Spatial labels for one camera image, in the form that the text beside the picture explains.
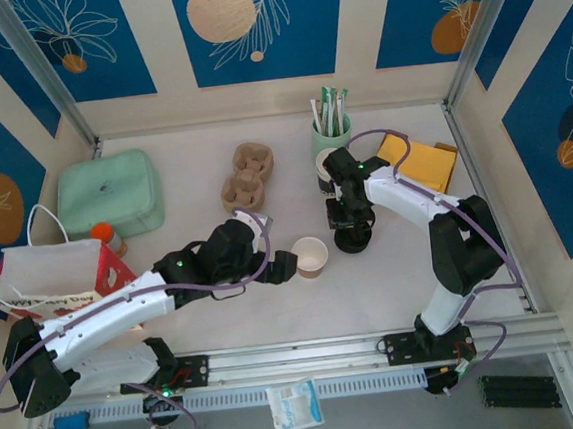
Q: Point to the brown paper coffee cup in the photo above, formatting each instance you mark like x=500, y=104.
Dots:
x=310, y=257

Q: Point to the white paper straw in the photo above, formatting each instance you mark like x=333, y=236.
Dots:
x=314, y=111

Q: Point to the brown pulp cup carrier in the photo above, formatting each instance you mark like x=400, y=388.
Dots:
x=254, y=157

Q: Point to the red white paper gift bag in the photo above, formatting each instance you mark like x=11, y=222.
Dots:
x=45, y=266

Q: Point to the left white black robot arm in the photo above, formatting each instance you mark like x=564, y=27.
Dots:
x=104, y=316

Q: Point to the white black paper coffee cup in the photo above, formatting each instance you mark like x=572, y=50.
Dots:
x=321, y=168

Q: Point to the mint green straw holder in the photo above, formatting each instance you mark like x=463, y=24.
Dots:
x=316, y=142

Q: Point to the green white wrapped straw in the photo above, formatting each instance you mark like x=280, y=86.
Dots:
x=346, y=100
x=340, y=104
x=325, y=100
x=333, y=107

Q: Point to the yellow napkin stack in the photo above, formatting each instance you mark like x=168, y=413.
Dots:
x=427, y=162

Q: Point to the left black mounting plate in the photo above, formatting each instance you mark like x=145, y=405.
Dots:
x=200, y=370

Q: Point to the black mounting plate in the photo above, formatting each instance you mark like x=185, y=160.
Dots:
x=399, y=350
x=200, y=370

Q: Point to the orange capped bottle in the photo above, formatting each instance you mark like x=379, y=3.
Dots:
x=102, y=231

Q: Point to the white blue wipes packet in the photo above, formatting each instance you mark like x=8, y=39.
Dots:
x=293, y=407

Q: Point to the mint green zip pouch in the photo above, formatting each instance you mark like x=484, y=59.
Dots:
x=109, y=190

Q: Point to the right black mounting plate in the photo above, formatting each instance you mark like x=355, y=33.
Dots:
x=399, y=350

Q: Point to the black electronics module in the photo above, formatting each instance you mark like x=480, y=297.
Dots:
x=436, y=382
x=162, y=401

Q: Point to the black ribbed block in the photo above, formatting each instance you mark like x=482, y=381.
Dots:
x=518, y=392

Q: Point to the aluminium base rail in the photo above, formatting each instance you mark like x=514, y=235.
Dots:
x=299, y=356

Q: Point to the aluminium side rail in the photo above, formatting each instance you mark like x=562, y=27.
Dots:
x=96, y=150
x=471, y=158

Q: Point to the aluminium frame post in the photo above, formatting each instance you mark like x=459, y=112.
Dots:
x=484, y=26
x=40, y=65

